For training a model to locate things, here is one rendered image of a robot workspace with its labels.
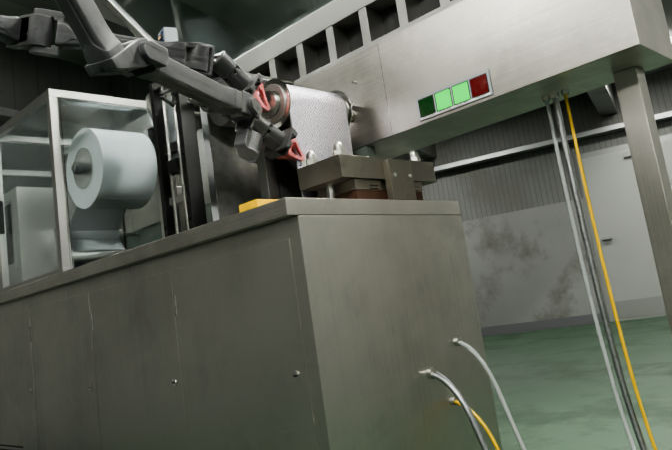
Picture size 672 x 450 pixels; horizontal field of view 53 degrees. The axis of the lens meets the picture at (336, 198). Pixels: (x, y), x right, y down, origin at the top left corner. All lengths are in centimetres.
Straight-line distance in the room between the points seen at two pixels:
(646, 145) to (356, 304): 83
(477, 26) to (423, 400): 100
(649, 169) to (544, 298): 754
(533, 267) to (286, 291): 795
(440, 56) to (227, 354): 101
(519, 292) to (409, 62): 751
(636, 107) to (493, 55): 38
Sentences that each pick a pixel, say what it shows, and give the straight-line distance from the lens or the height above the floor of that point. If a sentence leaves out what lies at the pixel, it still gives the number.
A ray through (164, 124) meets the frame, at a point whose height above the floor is 129.
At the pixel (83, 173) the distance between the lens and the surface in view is 268.
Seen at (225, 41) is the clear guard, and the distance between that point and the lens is 269.
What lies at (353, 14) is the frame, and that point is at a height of 158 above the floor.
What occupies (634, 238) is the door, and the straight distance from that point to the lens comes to 914.
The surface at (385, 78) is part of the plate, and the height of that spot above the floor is 132.
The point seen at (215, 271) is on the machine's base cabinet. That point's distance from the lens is 169.
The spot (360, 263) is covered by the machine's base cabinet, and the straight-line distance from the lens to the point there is 157.
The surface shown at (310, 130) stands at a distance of 193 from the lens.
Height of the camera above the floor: 65
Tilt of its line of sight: 9 degrees up
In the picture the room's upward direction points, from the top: 8 degrees counter-clockwise
